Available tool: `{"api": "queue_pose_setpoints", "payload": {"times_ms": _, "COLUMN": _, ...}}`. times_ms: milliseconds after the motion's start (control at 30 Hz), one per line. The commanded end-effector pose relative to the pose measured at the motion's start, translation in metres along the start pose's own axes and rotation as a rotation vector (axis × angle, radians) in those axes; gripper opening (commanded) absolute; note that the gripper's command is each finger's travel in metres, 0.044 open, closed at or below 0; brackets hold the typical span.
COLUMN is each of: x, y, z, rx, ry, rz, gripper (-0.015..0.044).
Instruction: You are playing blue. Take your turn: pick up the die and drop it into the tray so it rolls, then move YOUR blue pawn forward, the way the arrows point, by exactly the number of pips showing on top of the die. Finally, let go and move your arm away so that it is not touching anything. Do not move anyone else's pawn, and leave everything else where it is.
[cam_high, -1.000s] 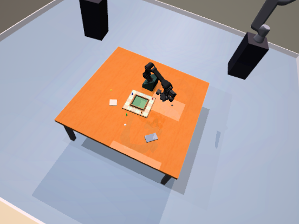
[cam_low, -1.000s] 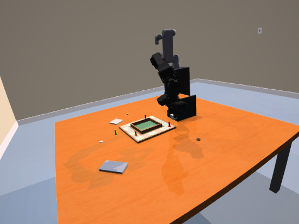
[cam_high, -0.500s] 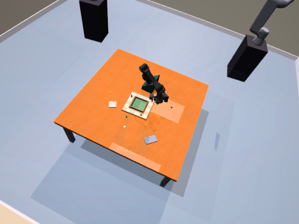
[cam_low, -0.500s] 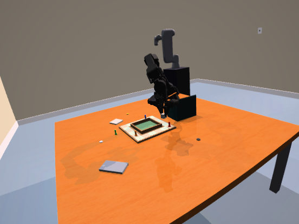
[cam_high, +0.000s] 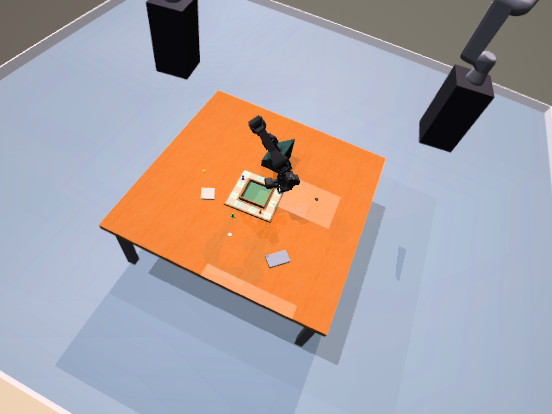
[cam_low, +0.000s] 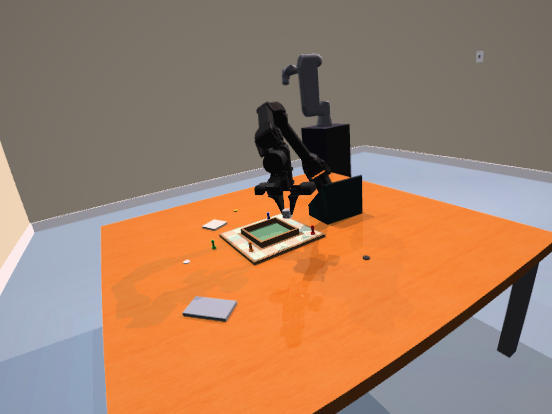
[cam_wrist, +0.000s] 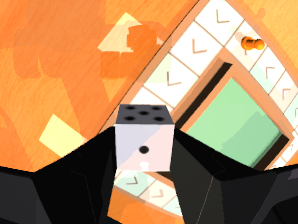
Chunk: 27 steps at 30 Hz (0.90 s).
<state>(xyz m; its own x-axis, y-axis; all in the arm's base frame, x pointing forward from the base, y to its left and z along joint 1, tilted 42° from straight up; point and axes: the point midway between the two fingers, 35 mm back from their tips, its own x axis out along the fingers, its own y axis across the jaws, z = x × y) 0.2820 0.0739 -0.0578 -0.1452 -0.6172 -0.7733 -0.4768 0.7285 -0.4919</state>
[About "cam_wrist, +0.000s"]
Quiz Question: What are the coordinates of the orange game pawn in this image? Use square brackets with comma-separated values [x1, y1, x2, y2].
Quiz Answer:
[241, 36, 265, 51]

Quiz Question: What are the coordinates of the white die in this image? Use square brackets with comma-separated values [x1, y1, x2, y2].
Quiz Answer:
[116, 104, 174, 172]

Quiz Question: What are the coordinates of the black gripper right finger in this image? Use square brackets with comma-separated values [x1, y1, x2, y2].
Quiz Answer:
[169, 127, 298, 224]

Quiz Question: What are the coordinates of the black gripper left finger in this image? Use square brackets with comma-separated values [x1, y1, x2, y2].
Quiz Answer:
[0, 125, 117, 224]

